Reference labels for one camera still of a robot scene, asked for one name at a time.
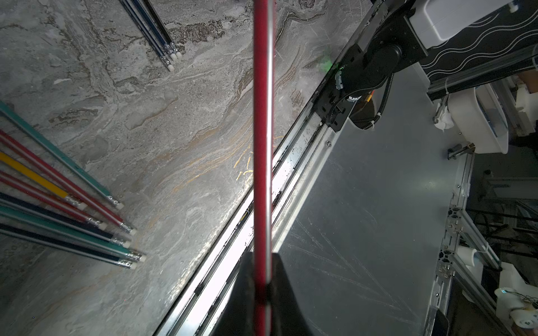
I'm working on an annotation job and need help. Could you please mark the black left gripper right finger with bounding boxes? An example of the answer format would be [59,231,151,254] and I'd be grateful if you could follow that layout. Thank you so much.
[268,253,313,336]

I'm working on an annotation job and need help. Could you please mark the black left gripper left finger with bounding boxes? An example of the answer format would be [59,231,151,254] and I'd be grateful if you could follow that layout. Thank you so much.
[211,252,255,336]

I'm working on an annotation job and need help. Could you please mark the dark blue pencil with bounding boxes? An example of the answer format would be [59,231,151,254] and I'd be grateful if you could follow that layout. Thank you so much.
[120,1,175,72]

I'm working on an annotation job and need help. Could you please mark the black pencil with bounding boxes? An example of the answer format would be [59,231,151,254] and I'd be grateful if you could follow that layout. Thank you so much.
[144,0,182,60]

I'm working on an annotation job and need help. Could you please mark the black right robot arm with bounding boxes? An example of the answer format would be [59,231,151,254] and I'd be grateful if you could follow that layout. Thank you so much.
[314,1,537,131]

